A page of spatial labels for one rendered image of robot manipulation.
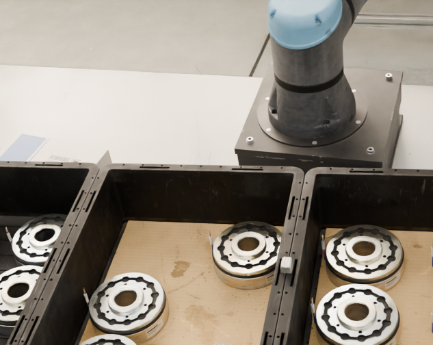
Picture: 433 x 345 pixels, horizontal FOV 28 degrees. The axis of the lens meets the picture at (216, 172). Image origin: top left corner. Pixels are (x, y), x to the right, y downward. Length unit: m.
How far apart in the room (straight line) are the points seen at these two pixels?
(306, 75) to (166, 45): 2.00
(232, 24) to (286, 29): 2.07
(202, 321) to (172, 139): 0.60
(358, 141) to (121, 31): 2.19
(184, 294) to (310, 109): 0.41
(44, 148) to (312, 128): 0.49
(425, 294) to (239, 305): 0.24
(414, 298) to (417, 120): 0.57
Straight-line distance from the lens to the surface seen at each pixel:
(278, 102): 1.45
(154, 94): 1.80
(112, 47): 3.42
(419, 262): 1.19
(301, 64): 1.38
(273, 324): 0.99
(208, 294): 1.17
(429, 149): 1.58
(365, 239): 1.17
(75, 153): 1.54
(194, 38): 3.37
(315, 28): 1.34
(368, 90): 1.55
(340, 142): 1.44
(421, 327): 1.12
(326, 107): 1.43
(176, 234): 1.27
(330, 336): 1.07
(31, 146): 1.59
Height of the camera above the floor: 1.69
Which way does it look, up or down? 39 degrees down
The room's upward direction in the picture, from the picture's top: 10 degrees counter-clockwise
